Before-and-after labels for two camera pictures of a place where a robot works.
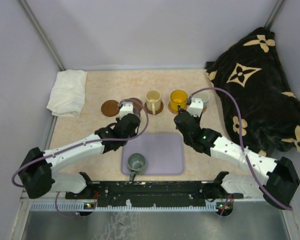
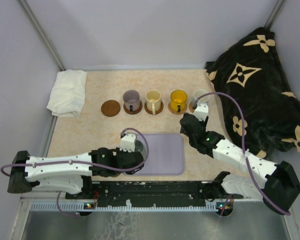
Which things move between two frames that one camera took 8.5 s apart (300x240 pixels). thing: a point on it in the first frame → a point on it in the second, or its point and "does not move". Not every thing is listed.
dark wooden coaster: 157,112 does not move
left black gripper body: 133,134 → 118,151
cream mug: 153,98 does not move
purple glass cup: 136,111 → 131,100
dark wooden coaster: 110,108 does not move
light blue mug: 204,95 does not move
